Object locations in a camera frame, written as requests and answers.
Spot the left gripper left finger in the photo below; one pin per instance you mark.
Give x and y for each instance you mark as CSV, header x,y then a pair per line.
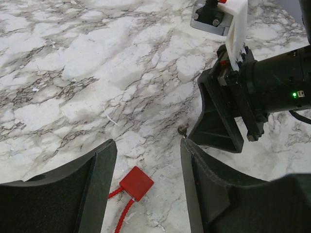
x,y
69,199

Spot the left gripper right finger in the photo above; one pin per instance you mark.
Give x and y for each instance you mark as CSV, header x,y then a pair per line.
x,y
221,199

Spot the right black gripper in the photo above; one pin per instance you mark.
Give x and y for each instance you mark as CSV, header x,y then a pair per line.
x,y
259,88

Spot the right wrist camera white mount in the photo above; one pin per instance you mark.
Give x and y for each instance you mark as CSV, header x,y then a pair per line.
x,y
226,18

